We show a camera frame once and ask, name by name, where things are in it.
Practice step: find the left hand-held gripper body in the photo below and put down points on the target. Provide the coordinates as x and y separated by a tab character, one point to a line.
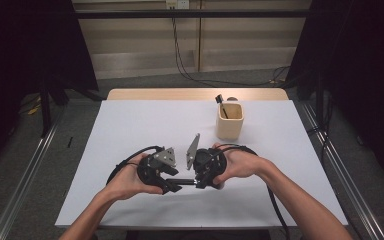
150	168

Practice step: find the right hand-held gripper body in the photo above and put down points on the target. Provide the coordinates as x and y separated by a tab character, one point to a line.
210	163

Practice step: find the large black makeup brush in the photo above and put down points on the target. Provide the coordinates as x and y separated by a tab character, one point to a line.
183	182

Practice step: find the cream square cup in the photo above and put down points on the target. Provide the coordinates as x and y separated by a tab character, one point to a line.
228	130

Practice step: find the thin black small brush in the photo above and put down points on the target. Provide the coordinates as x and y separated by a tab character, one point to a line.
218	98

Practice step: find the person's left hand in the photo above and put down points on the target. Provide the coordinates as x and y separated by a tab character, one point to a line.
126	183

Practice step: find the person's right hand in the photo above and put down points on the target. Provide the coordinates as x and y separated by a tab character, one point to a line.
243	165

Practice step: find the white table sheet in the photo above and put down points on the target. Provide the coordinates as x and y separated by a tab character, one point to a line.
140	123

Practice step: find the round table grommet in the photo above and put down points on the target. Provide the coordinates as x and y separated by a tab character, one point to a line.
233	98

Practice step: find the small black floor item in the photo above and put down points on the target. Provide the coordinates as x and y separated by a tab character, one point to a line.
69	142

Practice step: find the black metal stand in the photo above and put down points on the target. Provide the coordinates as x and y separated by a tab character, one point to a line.
320	100
45	110

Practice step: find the yellow floor item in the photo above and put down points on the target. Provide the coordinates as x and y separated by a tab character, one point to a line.
33	110

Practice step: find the black horizontal bar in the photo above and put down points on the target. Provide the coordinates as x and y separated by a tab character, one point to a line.
186	13

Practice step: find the black curtain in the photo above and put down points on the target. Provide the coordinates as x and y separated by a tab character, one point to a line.
20	50
363	66

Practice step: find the metal floor rail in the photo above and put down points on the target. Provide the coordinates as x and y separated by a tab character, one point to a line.
340	166
26	173

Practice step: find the white wall outlet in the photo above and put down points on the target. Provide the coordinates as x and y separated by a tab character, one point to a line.
177	4

